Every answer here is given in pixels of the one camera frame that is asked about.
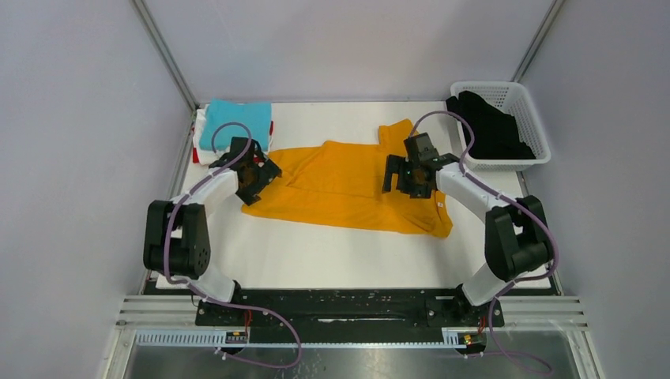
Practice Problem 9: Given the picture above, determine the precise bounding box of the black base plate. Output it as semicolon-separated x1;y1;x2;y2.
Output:
194;288;505;343

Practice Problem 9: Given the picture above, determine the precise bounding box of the folded white t-shirt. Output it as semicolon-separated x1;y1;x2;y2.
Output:
193;99;273;166

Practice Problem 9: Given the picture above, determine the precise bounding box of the black t-shirt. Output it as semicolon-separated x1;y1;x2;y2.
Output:
446;91;536;160

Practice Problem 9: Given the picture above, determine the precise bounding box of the folded turquoise t-shirt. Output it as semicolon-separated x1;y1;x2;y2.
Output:
197;99;272;152

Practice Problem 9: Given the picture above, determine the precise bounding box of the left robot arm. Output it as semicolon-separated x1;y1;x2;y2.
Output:
143;137;282;325

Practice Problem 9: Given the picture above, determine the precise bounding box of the white plastic basket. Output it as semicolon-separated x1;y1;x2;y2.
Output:
450;81;551;171

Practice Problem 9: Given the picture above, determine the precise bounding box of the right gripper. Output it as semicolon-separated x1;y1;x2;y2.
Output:
382;153;432;199

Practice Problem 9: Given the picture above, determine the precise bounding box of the yellow t-shirt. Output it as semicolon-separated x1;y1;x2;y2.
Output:
241;119;453;238

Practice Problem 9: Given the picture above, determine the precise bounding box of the white cable duct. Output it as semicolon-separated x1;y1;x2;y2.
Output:
134;328;474;349

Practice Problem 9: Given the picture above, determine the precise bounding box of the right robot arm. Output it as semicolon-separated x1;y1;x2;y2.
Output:
382;133;556;325

